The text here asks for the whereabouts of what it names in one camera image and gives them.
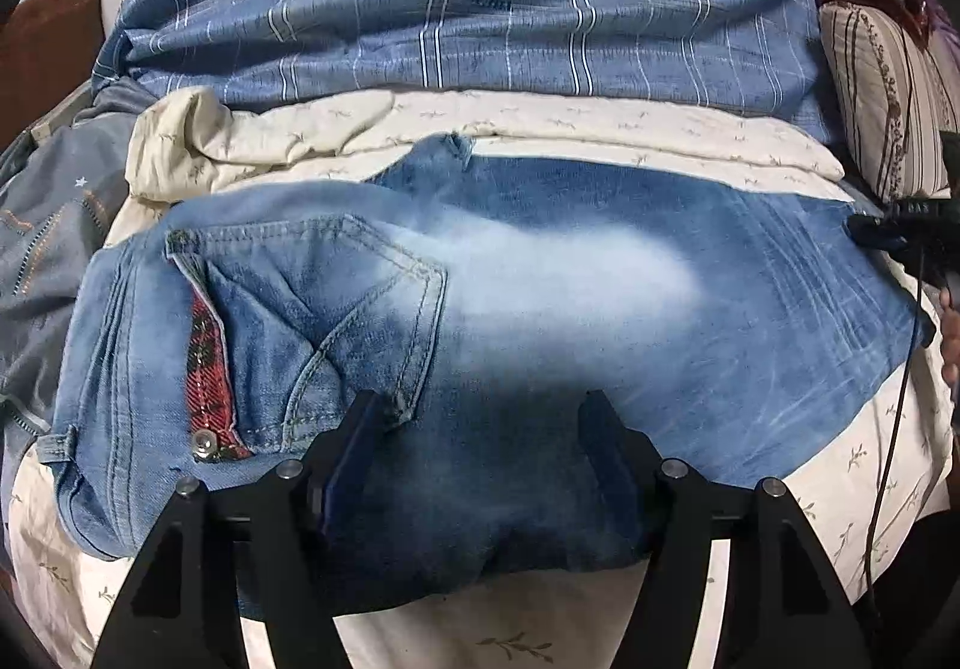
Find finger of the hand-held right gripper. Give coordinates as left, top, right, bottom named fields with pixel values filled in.
left=847, top=200, right=940, bottom=254

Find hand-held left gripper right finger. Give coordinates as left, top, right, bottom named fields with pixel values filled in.
left=576, top=388, right=863, bottom=669

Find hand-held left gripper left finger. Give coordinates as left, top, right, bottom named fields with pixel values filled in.
left=90, top=390, right=392, bottom=669

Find blue denim pants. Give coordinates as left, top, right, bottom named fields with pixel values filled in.
left=56, top=133, right=935, bottom=621

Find person's right hand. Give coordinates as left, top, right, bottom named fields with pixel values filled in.
left=939, top=285, right=960, bottom=389

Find striped floral pillow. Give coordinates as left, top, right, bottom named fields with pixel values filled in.
left=817, top=1, right=960, bottom=205

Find cream leaf-print bed sheet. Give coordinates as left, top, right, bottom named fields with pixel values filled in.
left=0, top=174, right=960, bottom=669

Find cream leaf-print quilt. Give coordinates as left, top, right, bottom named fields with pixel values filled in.
left=126, top=88, right=847, bottom=205

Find grey star-print cloth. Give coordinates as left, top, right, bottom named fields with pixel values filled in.
left=0, top=76, right=162, bottom=490

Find blue striped shirt with emblem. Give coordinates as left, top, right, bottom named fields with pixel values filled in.
left=90, top=0, right=845, bottom=149

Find brown headboard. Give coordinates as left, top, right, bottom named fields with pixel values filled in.
left=0, top=0, right=104, bottom=139

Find black cable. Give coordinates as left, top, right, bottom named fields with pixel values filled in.
left=861, top=249, right=931, bottom=632

